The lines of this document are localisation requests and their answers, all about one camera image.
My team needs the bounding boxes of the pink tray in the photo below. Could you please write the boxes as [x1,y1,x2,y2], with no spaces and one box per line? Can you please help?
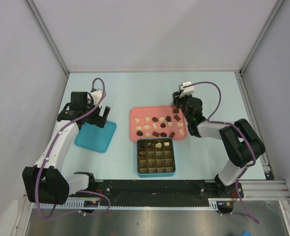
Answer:
[129,106,187,142]

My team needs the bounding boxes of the teal chocolate box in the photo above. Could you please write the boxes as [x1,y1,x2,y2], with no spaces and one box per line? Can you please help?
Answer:
[136,138,176,177]

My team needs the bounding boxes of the metal tongs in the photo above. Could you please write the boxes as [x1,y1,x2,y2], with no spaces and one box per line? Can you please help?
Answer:
[171,103,179,112]

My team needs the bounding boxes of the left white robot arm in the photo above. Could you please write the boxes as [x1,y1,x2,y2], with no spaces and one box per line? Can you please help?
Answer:
[22,89,110,205]

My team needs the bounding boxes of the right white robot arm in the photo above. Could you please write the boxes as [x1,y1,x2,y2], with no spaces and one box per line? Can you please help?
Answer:
[172,91,266,197]

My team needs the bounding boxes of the brown bar chocolate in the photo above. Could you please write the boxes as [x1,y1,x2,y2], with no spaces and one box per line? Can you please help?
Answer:
[152,131,160,137]

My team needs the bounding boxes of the white chocolate piece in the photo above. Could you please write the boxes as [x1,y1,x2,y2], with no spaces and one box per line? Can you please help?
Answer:
[155,143,162,148]

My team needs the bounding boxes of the teal box lid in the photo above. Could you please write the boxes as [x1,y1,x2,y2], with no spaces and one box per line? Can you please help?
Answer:
[74,121,116,153]

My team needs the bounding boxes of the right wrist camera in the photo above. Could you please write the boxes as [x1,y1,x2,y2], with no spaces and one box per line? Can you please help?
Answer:
[179,81,195,98]

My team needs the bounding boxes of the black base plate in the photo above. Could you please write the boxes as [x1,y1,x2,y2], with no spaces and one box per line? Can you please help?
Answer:
[91,179,243,206]

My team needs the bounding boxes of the white cable duct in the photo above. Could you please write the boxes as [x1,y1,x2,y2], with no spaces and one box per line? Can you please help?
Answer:
[33,198,219,210]

